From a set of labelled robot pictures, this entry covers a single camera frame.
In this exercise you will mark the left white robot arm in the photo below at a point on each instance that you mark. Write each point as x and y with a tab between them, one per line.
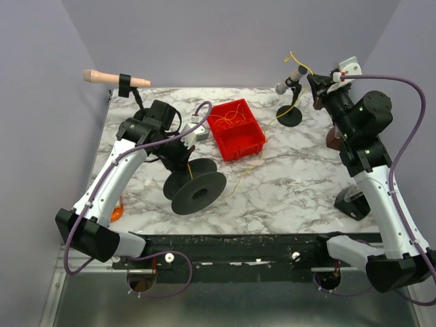
85	227

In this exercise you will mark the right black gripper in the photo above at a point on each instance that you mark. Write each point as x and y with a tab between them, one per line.
324	86

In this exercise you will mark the red plastic bin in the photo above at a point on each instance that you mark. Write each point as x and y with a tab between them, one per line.
235	130

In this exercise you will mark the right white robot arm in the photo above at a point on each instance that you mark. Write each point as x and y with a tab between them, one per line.
406	257

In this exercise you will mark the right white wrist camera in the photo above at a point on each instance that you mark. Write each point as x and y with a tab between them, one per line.
348	67

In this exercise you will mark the orange tape dispenser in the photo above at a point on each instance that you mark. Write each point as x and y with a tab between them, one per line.
117	212

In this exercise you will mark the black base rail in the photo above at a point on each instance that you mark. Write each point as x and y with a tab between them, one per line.
231	258

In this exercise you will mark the beige microphone on stand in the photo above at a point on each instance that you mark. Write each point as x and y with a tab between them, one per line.
126	83

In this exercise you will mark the brown wooden metronome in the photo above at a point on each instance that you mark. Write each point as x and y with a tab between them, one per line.
334	139

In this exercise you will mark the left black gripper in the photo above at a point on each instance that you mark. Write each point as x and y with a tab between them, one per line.
182	155

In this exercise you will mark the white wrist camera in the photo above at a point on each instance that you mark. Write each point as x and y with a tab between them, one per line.
348	67
199	134

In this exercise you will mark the grey cable spool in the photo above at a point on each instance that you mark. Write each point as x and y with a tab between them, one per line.
194	188

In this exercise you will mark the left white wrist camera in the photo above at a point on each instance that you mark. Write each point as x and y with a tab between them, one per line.
199	134

